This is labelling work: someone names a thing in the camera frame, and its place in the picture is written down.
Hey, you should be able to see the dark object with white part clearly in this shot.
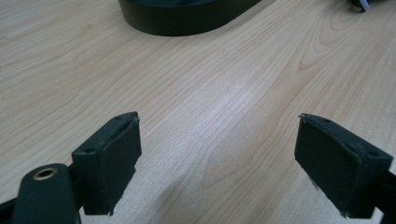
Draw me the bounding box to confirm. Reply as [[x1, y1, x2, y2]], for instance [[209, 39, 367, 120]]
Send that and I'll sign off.
[[347, 0, 387, 13]]

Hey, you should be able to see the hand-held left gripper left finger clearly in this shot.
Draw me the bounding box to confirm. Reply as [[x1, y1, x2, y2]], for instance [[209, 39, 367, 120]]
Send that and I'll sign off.
[[71, 111, 143, 217]]

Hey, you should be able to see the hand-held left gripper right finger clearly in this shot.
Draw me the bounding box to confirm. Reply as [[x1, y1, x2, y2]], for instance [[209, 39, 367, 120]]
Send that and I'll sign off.
[[293, 112, 394, 219]]

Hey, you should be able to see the black round container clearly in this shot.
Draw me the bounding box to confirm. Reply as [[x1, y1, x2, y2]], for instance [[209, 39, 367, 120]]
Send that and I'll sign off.
[[117, 0, 263, 37]]

